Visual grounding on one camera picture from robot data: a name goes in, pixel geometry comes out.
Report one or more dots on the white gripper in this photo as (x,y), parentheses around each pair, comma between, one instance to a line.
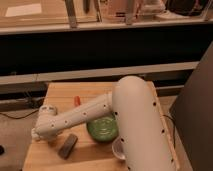
(42,128)

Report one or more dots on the orange marker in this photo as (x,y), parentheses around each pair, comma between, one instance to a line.
(77,101)

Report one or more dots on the dark grey eraser block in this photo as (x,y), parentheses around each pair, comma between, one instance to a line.
(67,147)

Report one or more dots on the white paper cup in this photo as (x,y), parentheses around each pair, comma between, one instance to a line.
(117,149)

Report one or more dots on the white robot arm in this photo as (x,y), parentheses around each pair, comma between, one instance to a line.
(142,130)

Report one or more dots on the dark panel at right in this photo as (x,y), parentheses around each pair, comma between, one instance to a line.
(193,114)

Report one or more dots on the white paper sheet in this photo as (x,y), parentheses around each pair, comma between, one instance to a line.
(23,10)

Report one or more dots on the long dark bench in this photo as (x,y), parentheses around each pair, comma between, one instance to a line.
(165,55)

